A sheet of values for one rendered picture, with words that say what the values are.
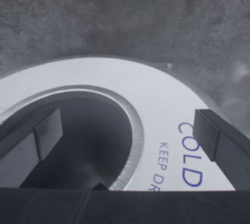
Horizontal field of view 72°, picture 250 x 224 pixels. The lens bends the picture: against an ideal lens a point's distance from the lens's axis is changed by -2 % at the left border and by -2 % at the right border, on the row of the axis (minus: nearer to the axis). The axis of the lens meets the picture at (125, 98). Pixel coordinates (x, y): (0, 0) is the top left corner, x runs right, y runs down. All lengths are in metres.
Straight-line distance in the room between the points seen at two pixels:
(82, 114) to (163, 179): 0.54
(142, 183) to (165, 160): 0.09
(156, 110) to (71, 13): 0.83
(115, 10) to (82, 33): 0.27
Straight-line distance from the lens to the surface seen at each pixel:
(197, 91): 0.79
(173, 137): 0.59
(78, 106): 0.87
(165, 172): 0.52
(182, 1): 1.17
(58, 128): 0.17
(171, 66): 1.29
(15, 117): 0.83
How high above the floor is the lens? 1.12
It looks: 49 degrees down
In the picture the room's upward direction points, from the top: 175 degrees counter-clockwise
